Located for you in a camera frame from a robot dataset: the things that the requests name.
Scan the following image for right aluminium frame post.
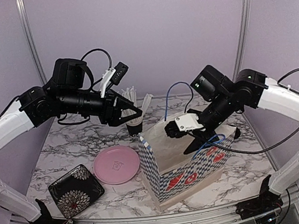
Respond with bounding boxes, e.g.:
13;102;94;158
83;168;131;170
232;0;251;80

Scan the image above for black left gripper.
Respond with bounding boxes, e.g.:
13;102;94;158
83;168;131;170
58;78;144;132

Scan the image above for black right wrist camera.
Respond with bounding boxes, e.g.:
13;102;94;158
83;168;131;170
157;62;238;140

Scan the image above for stack of black lids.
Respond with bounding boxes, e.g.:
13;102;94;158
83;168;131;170
234;127;241;140

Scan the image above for left aluminium frame post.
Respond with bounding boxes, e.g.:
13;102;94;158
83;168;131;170
15;0;47;84

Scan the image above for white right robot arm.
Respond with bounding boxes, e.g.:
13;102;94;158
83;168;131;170
191;61;299;212

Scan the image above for blue checkered paper bag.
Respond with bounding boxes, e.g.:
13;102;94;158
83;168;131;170
138;109;236;211

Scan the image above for black cup holding straws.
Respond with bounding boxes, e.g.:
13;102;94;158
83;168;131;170
126;120;143;137

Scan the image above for bundle of wrapped white straws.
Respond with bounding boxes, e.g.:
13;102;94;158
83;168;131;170
121;86;153;126

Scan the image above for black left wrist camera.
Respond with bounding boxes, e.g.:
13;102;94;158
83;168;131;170
50;50;132;103

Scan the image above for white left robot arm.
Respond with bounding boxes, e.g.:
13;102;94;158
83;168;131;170
0;118;137;218

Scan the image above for black floral square plate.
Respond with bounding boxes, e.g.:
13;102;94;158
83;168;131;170
48;164;105;219

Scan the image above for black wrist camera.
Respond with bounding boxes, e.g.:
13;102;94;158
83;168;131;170
157;62;238;140
50;50;132;103

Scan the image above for pink round plate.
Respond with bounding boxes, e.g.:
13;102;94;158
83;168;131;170
92;145;140;185

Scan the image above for aluminium frame post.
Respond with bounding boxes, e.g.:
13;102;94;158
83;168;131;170
232;0;251;80
15;0;47;84

